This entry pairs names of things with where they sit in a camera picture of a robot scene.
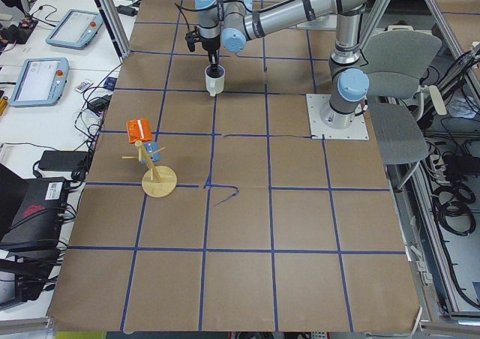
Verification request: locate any lower teach pendant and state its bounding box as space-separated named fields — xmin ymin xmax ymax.
xmin=8 ymin=57 xmax=70 ymax=107

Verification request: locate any white ceramic mug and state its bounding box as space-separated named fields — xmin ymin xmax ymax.
xmin=205 ymin=65 xmax=225 ymax=97

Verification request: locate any brown paper table cover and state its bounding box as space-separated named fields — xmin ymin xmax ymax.
xmin=48 ymin=0 xmax=419 ymax=333

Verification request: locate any blue cup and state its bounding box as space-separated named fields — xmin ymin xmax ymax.
xmin=143 ymin=141 xmax=164 ymax=163

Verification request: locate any white remote control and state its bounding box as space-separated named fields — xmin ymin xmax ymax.
xmin=74 ymin=79 xmax=94 ymax=94

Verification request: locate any orange cup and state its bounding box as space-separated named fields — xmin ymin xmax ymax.
xmin=126 ymin=118 xmax=153 ymax=144

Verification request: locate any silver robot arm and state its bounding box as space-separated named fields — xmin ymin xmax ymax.
xmin=184 ymin=0 xmax=368 ymax=83

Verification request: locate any black braided cable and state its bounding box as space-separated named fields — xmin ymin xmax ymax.
xmin=174 ymin=2 xmax=200 ymax=40

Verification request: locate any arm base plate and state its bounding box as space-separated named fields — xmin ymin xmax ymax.
xmin=306 ymin=94 xmax=369 ymax=140
xmin=296 ymin=14 xmax=337 ymax=32

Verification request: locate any aluminium frame post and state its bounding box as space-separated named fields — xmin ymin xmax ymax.
xmin=94 ymin=0 xmax=131 ymax=59

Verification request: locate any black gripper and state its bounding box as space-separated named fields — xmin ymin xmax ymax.
xmin=185 ymin=25 xmax=221 ymax=73

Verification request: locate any teach pendant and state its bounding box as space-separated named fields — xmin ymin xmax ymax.
xmin=45 ymin=9 xmax=104 ymax=50
xmin=8 ymin=57 xmax=70 ymax=107

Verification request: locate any black computer box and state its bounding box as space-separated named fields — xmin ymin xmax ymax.
xmin=1 ymin=165 xmax=69 ymax=253

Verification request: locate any wooden mug tree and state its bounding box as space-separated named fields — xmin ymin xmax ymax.
xmin=122 ymin=141 xmax=177 ymax=198

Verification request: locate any upper teach pendant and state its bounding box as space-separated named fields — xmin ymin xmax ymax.
xmin=45 ymin=9 xmax=104 ymax=50

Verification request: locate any grey office chair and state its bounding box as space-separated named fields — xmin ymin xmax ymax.
xmin=361 ymin=25 xmax=449 ymax=192

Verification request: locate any black power adapter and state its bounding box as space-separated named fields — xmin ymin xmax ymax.
xmin=37 ymin=150 xmax=87 ymax=172

